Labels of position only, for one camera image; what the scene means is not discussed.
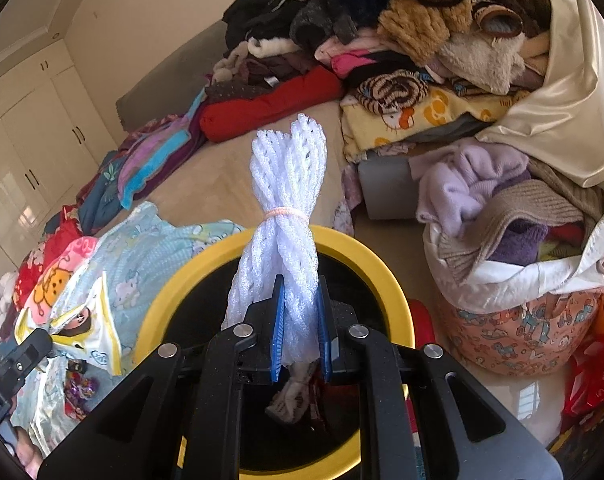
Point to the brown striped knit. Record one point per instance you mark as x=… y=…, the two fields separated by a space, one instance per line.
x=392 y=92

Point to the white fluffy cloth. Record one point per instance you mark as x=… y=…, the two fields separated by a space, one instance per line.
x=482 y=65

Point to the purple knit garment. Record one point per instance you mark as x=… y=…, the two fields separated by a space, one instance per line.
x=519 y=245

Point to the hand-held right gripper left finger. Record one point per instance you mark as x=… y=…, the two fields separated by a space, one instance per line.
x=278 y=340

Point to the dark brown garment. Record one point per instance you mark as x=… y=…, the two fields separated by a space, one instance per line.
x=262 y=77

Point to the white fleece garment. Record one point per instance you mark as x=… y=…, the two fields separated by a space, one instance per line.
x=274 y=47

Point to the black jacket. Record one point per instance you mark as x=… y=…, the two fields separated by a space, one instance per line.
x=262 y=10

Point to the black bin with yellow rim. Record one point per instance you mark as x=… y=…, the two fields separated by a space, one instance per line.
x=362 y=256

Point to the yellow cartoon blanket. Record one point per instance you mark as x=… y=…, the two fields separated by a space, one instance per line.
x=442 y=115

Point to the grey headboard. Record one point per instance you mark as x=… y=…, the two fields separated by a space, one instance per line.
x=172 y=75

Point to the white foam net bundle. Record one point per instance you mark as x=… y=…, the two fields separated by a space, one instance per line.
x=287 y=210

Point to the white snack bag yellow edge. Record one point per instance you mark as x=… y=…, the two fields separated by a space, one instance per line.
x=92 y=340

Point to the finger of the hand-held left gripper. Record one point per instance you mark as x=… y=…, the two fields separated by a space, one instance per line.
x=27 y=355

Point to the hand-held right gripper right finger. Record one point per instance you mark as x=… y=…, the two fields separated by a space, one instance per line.
x=324 y=340

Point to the light blue cat print blanket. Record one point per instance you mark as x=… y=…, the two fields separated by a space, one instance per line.
x=157 y=250

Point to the purple blue striped blanket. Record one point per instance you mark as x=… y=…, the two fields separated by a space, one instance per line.
x=157 y=160

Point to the tan shaggy garment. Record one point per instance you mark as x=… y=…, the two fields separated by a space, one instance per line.
x=422 y=30

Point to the grey box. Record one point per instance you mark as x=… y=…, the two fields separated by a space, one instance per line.
x=387 y=190

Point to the lavender sweater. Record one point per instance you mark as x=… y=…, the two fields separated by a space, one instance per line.
x=457 y=185

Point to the beige bed sheet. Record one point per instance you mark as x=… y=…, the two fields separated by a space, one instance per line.
x=222 y=170

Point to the red plastic bags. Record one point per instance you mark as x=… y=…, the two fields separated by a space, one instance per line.
x=597 y=375

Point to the beige knit sweater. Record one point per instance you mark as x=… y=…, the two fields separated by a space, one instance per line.
x=532 y=205

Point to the pink garment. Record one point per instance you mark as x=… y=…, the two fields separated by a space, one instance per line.
x=357 y=57

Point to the cream satin curtain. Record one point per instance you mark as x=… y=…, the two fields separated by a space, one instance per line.
x=577 y=85

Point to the grey furry garment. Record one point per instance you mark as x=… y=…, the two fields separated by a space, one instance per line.
x=317 y=25

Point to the blue floral quilt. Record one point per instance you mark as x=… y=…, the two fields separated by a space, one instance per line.
x=97 y=195

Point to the cream wardrobe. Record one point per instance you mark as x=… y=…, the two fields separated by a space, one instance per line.
x=37 y=160

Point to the pink cartoon blanket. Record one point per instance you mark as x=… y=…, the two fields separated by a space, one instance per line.
x=57 y=280

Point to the red floral quilt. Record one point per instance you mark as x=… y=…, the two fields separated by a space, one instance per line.
x=47 y=260

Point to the person's left hand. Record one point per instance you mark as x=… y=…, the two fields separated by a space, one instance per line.
x=32 y=460

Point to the cartoon print laundry basket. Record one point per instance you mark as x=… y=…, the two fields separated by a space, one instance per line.
x=522 y=330

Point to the red rolled cloth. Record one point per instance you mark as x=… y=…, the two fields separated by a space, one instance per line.
x=277 y=105

